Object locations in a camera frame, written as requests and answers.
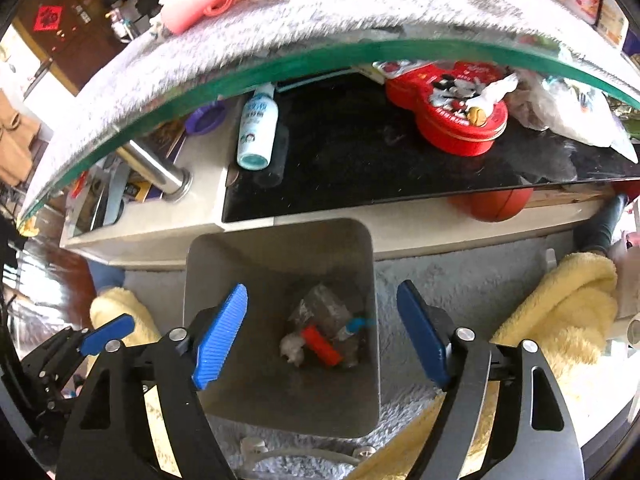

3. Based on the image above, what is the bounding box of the black boot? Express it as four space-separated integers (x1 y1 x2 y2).
575 194 630 256

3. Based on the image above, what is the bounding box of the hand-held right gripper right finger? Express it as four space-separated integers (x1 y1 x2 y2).
396 280 586 480

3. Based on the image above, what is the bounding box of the clear plastic wrapper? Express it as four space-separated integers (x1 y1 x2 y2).
287 284 368 366

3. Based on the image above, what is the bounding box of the white glass coffee table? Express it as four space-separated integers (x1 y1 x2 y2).
17 35 640 271

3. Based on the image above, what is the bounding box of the red door decoration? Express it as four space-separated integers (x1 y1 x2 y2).
32 4 63 33

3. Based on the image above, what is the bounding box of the pink bottle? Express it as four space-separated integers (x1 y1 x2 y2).
160 0 241 35

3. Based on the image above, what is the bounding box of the clear plastic bag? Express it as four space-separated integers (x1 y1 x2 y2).
510 67 640 163

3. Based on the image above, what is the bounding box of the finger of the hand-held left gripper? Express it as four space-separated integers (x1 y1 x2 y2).
79 313 137 357

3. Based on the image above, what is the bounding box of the yellow white snack packet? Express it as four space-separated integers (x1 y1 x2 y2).
597 0 630 51

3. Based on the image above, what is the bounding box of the red plastic piece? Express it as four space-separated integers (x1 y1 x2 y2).
301 325 343 367

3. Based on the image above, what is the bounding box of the metal table leg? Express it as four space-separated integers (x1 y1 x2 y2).
117 140 193 203

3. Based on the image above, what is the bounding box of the grey square bin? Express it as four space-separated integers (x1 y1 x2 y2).
182 217 382 437

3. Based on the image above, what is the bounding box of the yellow fleece cloth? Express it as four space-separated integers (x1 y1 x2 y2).
90 287 236 480
350 252 621 480

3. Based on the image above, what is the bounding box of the blue capped tube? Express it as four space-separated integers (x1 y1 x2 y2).
340 316 376 338

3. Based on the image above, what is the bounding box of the white wrapper on tin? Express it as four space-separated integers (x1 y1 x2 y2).
470 72 521 111

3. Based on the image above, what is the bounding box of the orange basketball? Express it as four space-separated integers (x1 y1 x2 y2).
446 187 535 222

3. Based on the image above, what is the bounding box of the small white crumpled tissue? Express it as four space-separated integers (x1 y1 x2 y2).
279 332 307 365

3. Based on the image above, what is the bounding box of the white plastic object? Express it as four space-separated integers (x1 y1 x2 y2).
240 437 376 468

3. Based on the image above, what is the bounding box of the white spray bottle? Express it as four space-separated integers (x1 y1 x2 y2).
236 84 280 171

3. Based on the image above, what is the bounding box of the blue cloth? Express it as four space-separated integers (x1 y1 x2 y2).
90 260 126 291

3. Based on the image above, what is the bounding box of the grey fuzzy table cloth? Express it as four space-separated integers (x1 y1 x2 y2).
20 0 640 211

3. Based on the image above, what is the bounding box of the brown door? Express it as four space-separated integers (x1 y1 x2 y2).
12 0 126 96

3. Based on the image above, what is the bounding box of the red cartoon tin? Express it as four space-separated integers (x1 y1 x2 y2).
384 60 509 157

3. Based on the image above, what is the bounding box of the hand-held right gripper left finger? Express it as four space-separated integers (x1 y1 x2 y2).
56 284 248 480

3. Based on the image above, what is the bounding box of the beige coat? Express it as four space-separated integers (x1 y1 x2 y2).
0 87 43 188

